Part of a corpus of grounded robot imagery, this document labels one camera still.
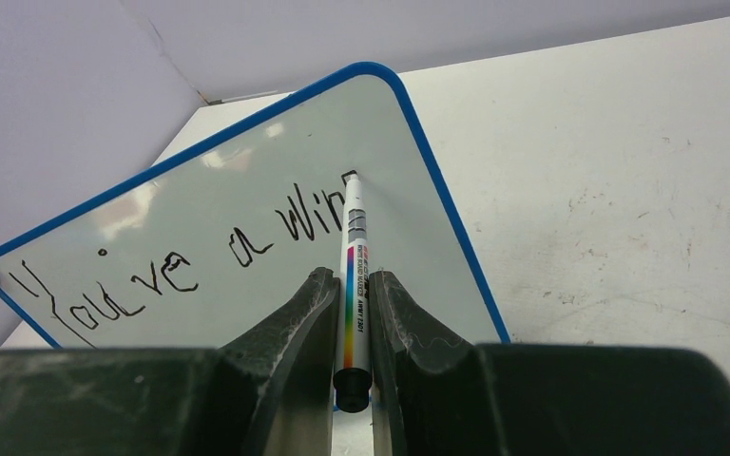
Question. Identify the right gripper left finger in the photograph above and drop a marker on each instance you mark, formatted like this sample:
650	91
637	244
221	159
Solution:
268	392

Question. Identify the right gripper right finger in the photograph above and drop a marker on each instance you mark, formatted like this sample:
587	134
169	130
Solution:
435	393

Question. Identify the white marker pen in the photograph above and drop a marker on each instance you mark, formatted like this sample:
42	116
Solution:
353	377

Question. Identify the blue framed whiteboard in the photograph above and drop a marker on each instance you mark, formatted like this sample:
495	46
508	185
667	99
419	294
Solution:
199	248

